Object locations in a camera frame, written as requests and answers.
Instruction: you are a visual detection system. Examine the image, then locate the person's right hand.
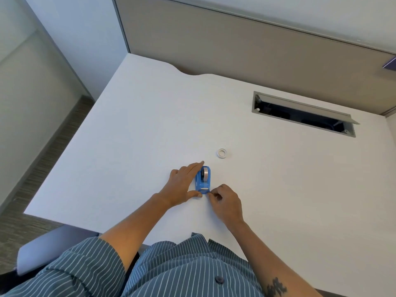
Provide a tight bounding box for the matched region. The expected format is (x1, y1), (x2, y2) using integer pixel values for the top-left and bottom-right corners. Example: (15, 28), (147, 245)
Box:
(207, 184), (245, 225)

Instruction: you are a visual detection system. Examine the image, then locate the person's left hand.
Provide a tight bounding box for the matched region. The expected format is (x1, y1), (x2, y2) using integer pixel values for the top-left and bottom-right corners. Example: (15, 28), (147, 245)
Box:
(158, 161), (205, 208)

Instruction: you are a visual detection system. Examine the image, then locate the blue tape dispenser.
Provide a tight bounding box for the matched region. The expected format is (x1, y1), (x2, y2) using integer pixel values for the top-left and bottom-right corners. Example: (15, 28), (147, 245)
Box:
(194, 166), (211, 194)

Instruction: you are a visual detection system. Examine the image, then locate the person's right forearm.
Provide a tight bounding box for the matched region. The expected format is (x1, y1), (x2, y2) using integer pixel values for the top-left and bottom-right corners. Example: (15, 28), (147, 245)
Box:
(230, 220), (323, 297)

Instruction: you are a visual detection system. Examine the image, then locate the person's left forearm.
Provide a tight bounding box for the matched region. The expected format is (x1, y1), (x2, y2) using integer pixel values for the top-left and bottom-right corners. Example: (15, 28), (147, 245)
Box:
(98, 193), (172, 272)

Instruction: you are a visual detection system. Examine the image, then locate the striped blue-grey shirt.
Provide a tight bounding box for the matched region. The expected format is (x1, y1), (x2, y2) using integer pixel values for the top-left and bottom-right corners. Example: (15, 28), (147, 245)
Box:
(0, 232), (273, 297)

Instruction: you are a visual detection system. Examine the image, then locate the beige desk partition panel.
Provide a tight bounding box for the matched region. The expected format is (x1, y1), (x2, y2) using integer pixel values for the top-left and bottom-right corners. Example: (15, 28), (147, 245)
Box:
(112, 0), (396, 116)

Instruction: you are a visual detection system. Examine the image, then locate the grey office chair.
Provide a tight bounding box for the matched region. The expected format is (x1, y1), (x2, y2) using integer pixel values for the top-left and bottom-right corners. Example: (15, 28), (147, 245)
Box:
(0, 224), (101, 286)

